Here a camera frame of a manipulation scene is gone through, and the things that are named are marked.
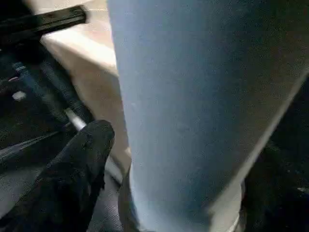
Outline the black table mat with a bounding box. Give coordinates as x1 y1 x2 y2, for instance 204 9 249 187
0 0 309 232

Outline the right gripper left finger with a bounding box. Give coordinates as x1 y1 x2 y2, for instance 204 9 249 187
9 119 115 232

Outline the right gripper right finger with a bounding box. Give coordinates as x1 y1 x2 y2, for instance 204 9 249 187
241 169 309 232

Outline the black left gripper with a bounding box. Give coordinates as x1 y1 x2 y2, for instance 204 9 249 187
0 6 87 46

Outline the white plastic table top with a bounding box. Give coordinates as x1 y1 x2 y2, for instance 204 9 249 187
31 0 247 232

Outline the white plastic table leg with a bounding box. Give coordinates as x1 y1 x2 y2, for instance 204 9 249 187
107 0 309 232

